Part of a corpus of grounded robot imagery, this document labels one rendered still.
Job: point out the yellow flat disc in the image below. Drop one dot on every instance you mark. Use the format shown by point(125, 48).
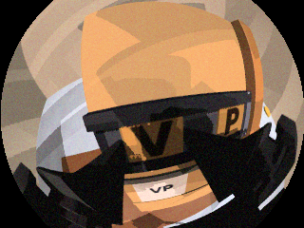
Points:
point(267, 111)

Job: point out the white paper ticket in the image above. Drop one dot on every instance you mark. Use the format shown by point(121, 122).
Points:
point(163, 189)

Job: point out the tan tile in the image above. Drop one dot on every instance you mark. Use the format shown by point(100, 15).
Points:
point(229, 120)

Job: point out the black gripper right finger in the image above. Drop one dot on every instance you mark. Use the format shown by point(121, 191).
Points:
point(222, 160)

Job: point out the orange letter tile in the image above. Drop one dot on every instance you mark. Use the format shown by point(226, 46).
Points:
point(153, 140)

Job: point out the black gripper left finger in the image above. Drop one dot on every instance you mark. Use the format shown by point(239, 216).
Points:
point(98, 185)

